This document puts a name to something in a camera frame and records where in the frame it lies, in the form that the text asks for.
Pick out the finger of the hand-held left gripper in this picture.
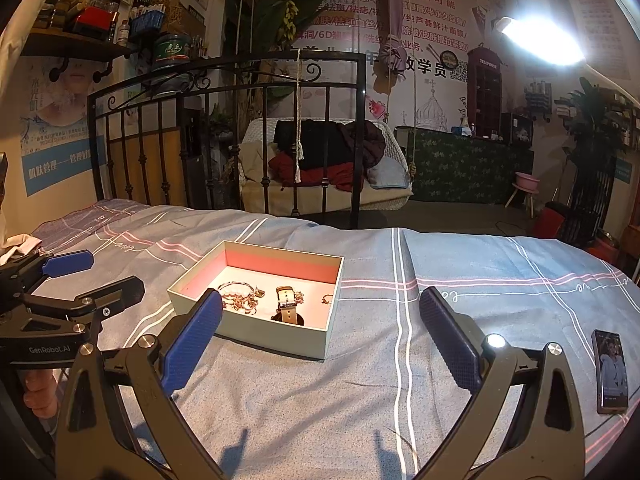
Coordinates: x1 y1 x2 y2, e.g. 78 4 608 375
22 276 146 334
10 250 95 291

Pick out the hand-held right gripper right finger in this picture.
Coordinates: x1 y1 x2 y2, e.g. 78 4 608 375
415 286 587 480

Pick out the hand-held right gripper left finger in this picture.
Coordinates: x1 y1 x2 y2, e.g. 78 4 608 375
52 287 226 480

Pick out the pale green box pink inside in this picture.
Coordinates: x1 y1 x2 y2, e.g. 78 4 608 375
166 240 346 361

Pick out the person's left hand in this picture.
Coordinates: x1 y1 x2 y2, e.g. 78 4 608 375
24 367 60 419

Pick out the white cloth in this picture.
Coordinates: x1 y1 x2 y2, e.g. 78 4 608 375
0 234 44 264

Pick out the blue-grey striped bed blanket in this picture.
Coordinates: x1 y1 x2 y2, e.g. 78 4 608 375
30 197 640 480

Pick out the red bin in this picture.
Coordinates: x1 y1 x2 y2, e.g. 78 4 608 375
532 201 566 239

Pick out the black smartphone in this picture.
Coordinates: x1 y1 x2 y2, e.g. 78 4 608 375
591 330 630 415

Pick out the green patterned counter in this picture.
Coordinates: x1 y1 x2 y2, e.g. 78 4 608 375
395 127 534 206

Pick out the blue-grey pillow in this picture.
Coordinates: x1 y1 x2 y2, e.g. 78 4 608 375
367 162 409 191

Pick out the pink stool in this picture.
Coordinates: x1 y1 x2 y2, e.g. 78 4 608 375
504 171 539 219

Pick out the white wicker swing chair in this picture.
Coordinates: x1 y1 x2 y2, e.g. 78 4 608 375
237 117 416 211

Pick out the red garment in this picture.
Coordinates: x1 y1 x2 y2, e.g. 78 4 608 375
268 152 369 192

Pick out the dark clothes pile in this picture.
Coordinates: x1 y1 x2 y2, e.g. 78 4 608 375
272 119 387 181

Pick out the green round tin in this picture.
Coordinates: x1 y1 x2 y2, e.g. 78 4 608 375
152 34 194 64

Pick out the red box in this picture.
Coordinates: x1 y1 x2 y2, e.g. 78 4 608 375
72 7 111 31

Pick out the red telephone booth cabinet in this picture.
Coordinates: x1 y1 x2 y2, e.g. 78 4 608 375
467 46 504 139

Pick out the blue plastic basket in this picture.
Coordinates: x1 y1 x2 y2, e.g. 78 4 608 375
130 7 167 36

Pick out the tall potted plant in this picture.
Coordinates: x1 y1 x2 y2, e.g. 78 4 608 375
559 77 617 247

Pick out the bright white lamp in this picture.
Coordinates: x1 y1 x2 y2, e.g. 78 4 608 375
492 2 592 69

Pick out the hanging grey cloth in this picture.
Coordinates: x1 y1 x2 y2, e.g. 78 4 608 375
374 0 414 84

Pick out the pearl bracelet with charm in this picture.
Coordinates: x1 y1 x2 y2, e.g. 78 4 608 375
218 281 266 300

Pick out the beige strap wristwatch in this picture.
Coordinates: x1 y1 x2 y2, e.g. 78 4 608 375
270 285 307 326

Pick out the face wall poster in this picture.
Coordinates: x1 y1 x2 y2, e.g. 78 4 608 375
20 55 109 197

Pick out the white tassel rope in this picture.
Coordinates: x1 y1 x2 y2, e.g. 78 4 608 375
293 45 307 185

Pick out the dark wooden wall shelf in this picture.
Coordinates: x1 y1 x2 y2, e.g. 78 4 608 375
20 35 137 84

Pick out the black metal bed frame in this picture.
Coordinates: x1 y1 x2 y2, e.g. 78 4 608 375
86 52 369 231

